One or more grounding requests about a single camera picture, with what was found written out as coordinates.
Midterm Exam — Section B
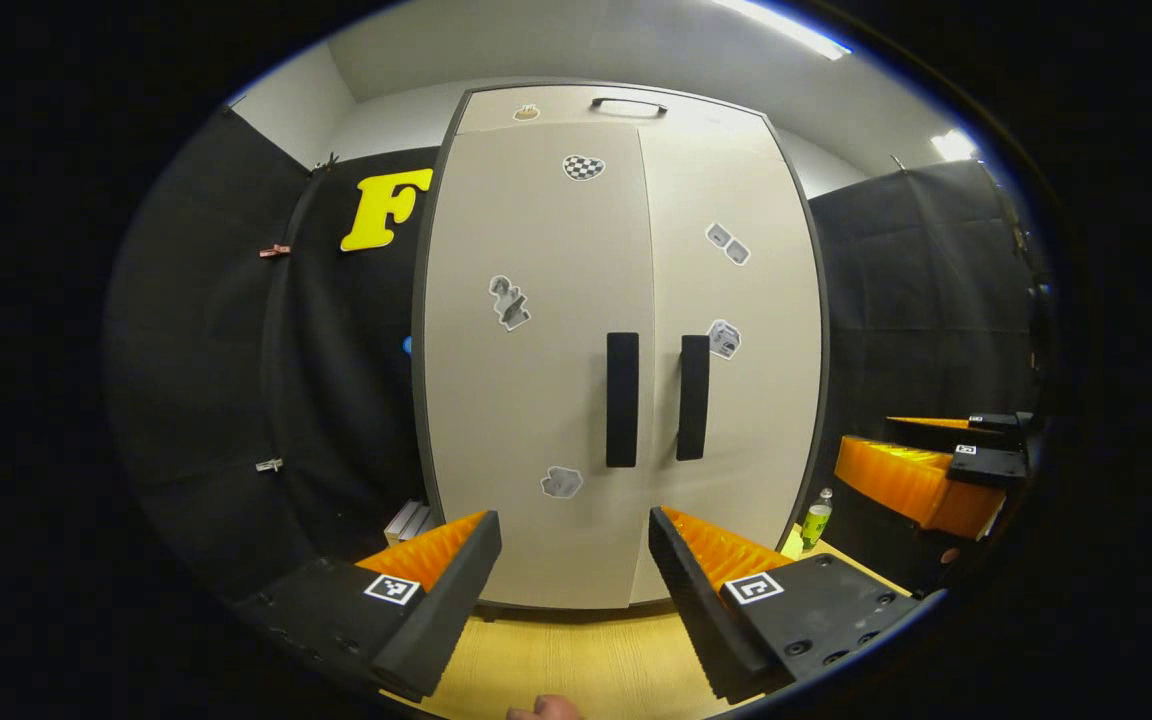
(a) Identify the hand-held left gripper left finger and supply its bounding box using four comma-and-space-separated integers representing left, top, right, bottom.
224, 510, 504, 704

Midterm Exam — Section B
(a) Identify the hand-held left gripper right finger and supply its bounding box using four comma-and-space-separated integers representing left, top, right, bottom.
647, 505, 945, 704

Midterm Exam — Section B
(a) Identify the white shoe cabinet door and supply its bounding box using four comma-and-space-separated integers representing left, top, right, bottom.
423, 122, 657, 609
636, 110, 824, 606

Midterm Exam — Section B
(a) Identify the white shoe cabinet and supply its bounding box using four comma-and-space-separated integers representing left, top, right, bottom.
411, 80, 830, 613

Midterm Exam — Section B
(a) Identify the white cabinet drawer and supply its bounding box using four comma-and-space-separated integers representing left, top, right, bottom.
456, 85, 767, 136

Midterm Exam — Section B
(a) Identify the green bottle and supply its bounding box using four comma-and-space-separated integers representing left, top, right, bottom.
801, 488, 834, 551

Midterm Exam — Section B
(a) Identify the black backdrop cloth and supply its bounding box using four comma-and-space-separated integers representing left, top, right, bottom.
104, 105, 442, 601
806, 158, 1057, 591

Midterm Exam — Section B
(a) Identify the black door handle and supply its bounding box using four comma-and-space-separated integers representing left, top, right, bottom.
606, 332, 640, 469
676, 335, 712, 462

